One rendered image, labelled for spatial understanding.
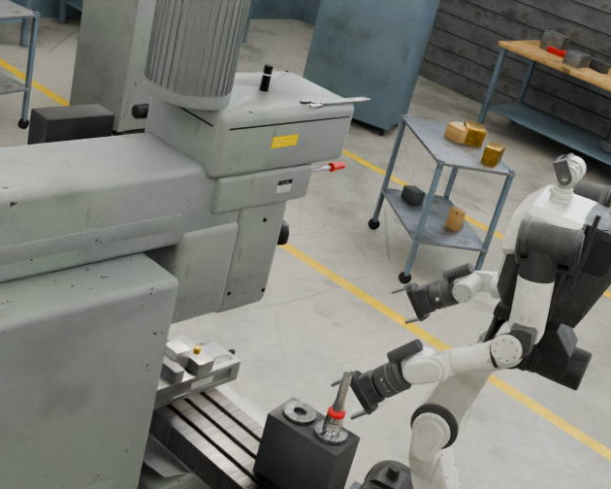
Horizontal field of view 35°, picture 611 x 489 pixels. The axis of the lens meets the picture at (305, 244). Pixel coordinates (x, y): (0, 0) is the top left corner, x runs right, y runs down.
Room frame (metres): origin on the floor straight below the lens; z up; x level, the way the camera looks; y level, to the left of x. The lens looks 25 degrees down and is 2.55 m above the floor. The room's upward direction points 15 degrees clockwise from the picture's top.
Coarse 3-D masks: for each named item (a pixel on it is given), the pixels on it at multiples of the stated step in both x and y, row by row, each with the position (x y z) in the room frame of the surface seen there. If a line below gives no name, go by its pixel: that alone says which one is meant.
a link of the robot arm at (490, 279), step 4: (476, 272) 2.72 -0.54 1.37; (480, 272) 2.72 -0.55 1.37; (484, 272) 2.72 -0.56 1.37; (488, 272) 2.71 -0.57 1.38; (492, 272) 2.71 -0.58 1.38; (496, 272) 2.71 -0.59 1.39; (480, 276) 2.71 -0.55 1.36; (484, 276) 2.71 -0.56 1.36; (488, 276) 2.70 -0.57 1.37; (492, 276) 2.68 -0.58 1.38; (496, 276) 2.67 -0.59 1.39; (484, 280) 2.71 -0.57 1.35; (488, 280) 2.70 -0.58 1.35; (492, 280) 2.65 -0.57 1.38; (496, 280) 2.64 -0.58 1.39; (484, 284) 2.71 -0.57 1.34; (488, 284) 2.70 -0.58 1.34; (492, 284) 2.63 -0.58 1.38; (496, 284) 2.63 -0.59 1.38; (484, 288) 2.70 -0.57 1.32; (488, 288) 2.70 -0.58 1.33; (492, 288) 2.63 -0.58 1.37; (496, 288) 2.62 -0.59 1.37; (488, 292) 2.70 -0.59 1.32; (492, 292) 2.63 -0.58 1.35; (496, 292) 2.62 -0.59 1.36; (492, 296) 2.63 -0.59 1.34; (496, 296) 2.62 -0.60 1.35
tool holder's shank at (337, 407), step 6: (342, 378) 2.03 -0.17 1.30; (348, 378) 2.02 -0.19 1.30; (342, 384) 2.02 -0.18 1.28; (348, 384) 2.02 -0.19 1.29; (342, 390) 2.02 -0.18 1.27; (342, 396) 2.02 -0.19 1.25; (336, 402) 2.02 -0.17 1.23; (342, 402) 2.02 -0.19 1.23; (336, 408) 2.02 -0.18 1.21; (342, 408) 2.02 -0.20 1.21
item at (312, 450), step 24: (288, 408) 2.08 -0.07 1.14; (312, 408) 2.11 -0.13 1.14; (264, 432) 2.05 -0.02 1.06; (288, 432) 2.02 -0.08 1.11; (312, 432) 2.02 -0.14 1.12; (264, 456) 2.04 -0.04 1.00; (288, 456) 2.01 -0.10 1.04; (312, 456) 1.98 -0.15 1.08; (336, 456) 1.95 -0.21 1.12; (288, 480) 2.00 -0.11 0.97; (312, 480) 1.97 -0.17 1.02; (336, 480) 1.99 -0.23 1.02
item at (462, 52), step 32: (448, 0) 10.81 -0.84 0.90; (480, 0) 10.57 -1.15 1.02; (512, 0) 10.35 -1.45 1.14; (544, 0) 10.13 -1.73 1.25; (576, 0) 9.93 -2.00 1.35; (608, 0) 9.73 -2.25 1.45; (448, 32) 10.72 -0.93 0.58; (480, 32) 10.50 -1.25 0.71; (512, 32) 10.28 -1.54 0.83; (576, 32) 9.86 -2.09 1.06; (608, 32) 9.66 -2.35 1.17; (448, 64) 10.67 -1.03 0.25; (480, 64) 10.41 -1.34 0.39; (512, 64) 10.20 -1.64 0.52; (544, 64) 9.99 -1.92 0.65; (480, 96) 10.35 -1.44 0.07; (512, 96) 10.13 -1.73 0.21; (544, 96) 9.92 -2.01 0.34; (576, 96) 9.71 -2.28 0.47; (608, 96) 9.52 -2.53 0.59; (608, 128) 9.45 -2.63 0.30
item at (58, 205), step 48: (48, 144) 1.90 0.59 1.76; (96, 144) 1.97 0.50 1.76; (144, 144) 2.04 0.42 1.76; (0, 192) 1.61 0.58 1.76; (48, 192) 1.68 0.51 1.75; (96, 192) 1.77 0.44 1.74; (144, 192) 1.87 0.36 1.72; (192, 192) 1.98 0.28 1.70; (0, 240) 1.60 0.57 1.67; (48, 240) 1.69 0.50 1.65; (96, 240) 1.78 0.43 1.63; (144, 240) 1.89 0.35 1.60
